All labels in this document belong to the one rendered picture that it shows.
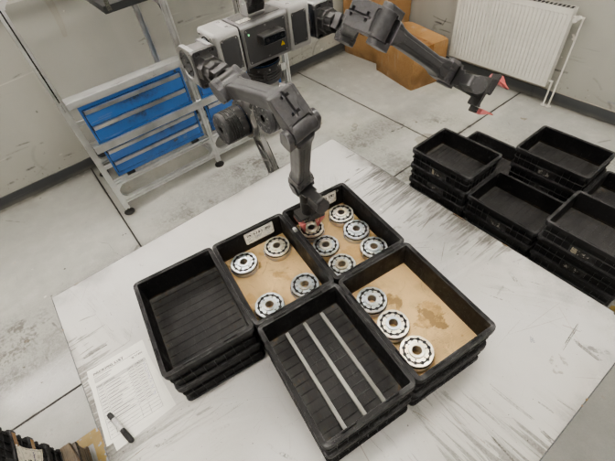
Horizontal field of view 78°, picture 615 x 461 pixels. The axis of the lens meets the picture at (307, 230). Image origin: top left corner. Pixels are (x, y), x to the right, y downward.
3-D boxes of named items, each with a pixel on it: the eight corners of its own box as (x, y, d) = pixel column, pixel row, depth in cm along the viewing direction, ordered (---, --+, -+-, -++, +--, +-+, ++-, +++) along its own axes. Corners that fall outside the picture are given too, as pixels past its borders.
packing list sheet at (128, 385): (81, 375, 137) (80, 375, 136) (141, 337, 145) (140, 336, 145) (110, 455, 118) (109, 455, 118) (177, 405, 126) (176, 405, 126)
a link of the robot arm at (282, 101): (303, 77, 87) (271, 102, 85) (326, 125, 96) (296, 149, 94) (230, 62, 120) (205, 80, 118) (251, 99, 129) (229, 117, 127)
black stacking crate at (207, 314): (146, 302, 142) (133, 284, 134) (219, 265, 150) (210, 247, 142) (178, 393, 118) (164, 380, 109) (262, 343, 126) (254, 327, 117)
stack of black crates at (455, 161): (404, 203, 255) (411, 148, 221) (434, 182, 265) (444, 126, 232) (454, 235, 232) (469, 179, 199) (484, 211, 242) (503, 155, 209)
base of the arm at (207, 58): (222, 79, 131) (212, 43, 122) (234, 86, 126) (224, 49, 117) (200, 88, 128) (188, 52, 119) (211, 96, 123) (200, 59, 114)
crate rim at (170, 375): (134, 287, 135) (132, 284, 133) (211, 250, 143) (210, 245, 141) (166, 382, 111) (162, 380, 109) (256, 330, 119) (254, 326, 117)
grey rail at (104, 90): (59, 108, 238) (54, 101, 235) (276, 22, 298) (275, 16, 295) (62, 114, 233) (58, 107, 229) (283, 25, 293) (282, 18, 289)
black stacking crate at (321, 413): (264, 344, 126) (256, 327, 117) (337, 300, 134) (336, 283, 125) (328, 460, 101) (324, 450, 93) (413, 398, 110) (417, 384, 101)
